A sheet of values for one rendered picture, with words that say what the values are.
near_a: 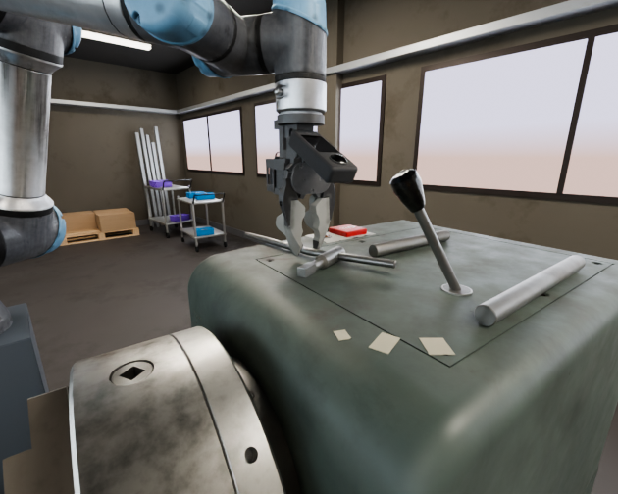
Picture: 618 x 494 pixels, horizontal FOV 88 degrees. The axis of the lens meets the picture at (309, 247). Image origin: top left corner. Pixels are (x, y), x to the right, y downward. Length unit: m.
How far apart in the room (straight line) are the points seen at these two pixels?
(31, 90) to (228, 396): 0.65
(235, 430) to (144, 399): 0.08
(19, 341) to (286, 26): 0.69
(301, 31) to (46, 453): 0.54
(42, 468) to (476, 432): 0.37
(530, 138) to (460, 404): 2.83
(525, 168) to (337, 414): 2.84
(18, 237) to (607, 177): 2.98
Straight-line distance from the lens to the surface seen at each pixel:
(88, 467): 0.29
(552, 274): 0.50
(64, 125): 7.56
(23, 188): 0.83
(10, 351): 0.80
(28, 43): 0.77
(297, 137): 0.48
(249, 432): 0.30
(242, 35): 0.51
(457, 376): 0.29
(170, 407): 0.30
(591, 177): 2.95
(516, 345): 0.35
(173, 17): 0.41
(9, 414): 0.86
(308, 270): 0.44
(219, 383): 0.31
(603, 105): 2.96
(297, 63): 0.50
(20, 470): 0.43
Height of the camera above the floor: 1.42
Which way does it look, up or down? 16 degrees down
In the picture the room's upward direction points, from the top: straight up
